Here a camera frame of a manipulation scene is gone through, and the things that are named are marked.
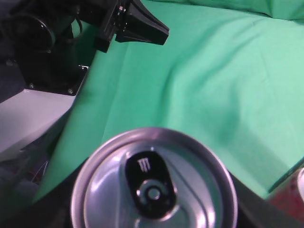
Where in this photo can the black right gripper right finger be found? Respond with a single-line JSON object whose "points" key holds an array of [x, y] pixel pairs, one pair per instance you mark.
{"points": [[255, 212]]}

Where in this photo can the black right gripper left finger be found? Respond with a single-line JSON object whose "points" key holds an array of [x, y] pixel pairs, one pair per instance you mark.
{"points": [[51, 211]]}

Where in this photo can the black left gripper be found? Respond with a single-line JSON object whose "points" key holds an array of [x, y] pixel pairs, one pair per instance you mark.
{"points": [[131, 21]]}

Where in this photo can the black Monster energy can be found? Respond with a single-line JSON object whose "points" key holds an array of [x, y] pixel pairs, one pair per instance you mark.
{"points": [[153, 178]]}

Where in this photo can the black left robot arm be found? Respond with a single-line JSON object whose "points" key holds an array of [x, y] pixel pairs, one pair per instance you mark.
{"points": [[38, 40]]}

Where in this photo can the red drink can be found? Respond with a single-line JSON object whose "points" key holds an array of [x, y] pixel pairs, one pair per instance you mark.
{"points": [[289, 196]]}

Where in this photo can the green tablecloth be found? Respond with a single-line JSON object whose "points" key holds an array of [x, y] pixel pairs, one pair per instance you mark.
{"points": [[231, 75]]}

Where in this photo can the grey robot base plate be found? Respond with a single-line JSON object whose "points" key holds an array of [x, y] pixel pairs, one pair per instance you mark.
{"points": [[28, 115]]}

